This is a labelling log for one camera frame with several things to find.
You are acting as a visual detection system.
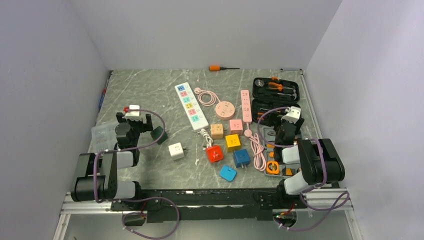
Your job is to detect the white cube adapter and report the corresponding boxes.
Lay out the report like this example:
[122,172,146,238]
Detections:
[168,142,188,161]

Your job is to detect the beige cube adapter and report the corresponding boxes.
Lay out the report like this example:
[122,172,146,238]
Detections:
[210,123,225,140]

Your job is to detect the green cube adapter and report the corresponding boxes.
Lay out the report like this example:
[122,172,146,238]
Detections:
[150,126,168,145]

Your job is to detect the light blue cube adapter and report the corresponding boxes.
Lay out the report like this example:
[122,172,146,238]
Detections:
[219,165,237,182]

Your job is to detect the blue red pen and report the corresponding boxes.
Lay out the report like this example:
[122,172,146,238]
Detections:
[98,79,110,110]

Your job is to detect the pink cable with plug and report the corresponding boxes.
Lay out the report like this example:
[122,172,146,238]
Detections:
[243,121,269,172]

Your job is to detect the black tool case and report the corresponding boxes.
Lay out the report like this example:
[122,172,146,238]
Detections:
[251,77,301,123]

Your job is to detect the yellow cube adapter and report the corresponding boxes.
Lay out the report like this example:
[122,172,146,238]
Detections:
[225,134,242,153]

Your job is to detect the white power strip cord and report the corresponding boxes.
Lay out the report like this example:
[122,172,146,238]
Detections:
[198,128,215,150]

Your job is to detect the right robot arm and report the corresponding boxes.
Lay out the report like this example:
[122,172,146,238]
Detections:
[266,115,346,208]

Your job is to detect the grey tool tray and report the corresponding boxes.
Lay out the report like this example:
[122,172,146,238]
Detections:
[261,139,301,179]

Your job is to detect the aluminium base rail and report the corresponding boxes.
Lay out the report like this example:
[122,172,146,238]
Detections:
[60,188,347,215]

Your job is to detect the white power strip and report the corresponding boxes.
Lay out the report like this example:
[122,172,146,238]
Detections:
[174,82,209,132]

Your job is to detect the orange pliers in case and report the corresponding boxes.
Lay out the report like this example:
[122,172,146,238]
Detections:
[266,82,284,92]

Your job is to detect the pink cube adapter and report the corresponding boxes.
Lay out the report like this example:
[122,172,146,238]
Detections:
[229,119,244,136]

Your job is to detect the orange handled screwdriver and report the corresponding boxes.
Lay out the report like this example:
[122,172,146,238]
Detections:
[208,65,240,72]

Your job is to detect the pink power strip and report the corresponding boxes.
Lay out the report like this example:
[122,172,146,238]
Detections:
[240,89,252,124]

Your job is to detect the dark blue cube adapter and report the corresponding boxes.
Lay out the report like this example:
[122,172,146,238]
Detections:
[232,149,251,168]

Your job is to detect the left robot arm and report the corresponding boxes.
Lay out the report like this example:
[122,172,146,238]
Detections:
[70,112,153,210]

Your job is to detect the orange tape measure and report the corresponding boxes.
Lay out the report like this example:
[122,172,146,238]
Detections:
[265,161,280,175]

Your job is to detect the clear plastic screw box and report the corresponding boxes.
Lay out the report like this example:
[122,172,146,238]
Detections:
[91,121,119,153]

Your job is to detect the pink usb cable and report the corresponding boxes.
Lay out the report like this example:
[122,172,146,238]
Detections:
[193,87,221,108]

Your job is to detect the red cube adapter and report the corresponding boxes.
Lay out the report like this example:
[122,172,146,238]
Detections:
[205,145,224,163]

